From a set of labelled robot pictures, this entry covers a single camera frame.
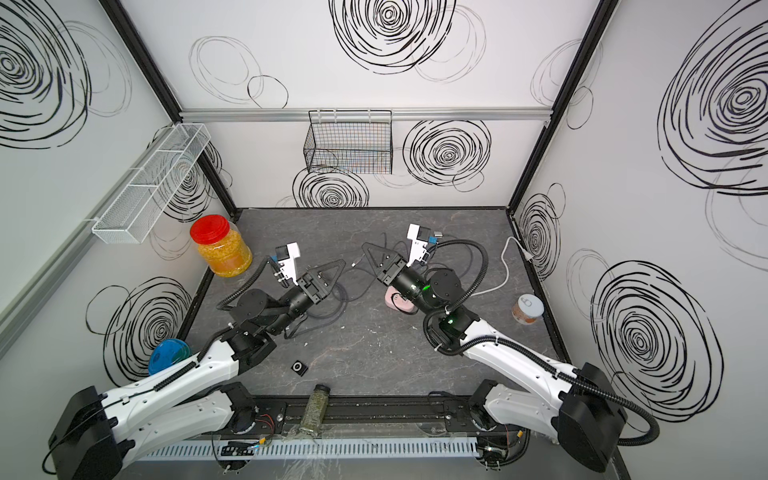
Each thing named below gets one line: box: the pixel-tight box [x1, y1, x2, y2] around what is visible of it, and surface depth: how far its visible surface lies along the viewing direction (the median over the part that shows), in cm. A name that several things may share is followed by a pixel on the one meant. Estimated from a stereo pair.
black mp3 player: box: [291, 360, 309, 377], surface depth 82 cm
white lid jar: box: [511, 293, 545, 324], surface depth 90 cm
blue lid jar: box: [148, 338, 193, 376], surface depth 77 cm
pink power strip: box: [384, 286, 417, 311], surface depth 95 cm
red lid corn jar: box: [190, 214, 253, 278], surface depth 95 cm
